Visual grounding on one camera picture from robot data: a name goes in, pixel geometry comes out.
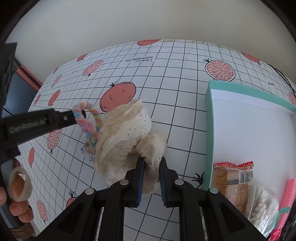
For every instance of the pink hair claw clip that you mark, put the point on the pink hair claw clip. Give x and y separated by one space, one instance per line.
275 235

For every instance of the person's left hand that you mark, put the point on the person's left hand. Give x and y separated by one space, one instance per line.
22 212

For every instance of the pink hair roller clip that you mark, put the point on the pink hair roller clip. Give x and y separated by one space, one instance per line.
289 194

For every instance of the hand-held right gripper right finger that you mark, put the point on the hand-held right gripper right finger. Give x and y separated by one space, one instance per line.
164 185

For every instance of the beige finger band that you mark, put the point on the beige finger band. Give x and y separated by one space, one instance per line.
27 185

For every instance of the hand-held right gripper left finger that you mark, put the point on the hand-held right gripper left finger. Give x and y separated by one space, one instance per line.
138 185

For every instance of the pastel rainbow pipe cleaner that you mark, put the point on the pastel rainbow pipe cleaner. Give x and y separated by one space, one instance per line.
84 124

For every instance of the blue pink-edged panel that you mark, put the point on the blue pink-edged panel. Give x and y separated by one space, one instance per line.
20 92

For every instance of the brown woven band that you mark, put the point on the brown woven band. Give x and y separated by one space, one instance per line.
23 233

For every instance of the white tray teal rim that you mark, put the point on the white tray teal rim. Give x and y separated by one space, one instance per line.
249 129

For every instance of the bag of cotton swabs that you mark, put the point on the bag of cotton swabs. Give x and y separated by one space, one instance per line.
261 206

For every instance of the cream lace scrunchie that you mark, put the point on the cream lace scrunchie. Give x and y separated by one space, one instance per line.
122 139

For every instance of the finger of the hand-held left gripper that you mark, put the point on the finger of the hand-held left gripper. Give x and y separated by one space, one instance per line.
62 118

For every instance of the brown snack packet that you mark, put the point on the brown snack packet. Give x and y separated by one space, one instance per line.
229 183

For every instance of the green translucent hair clip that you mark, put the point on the green translucent hair clip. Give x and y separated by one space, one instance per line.
283 210

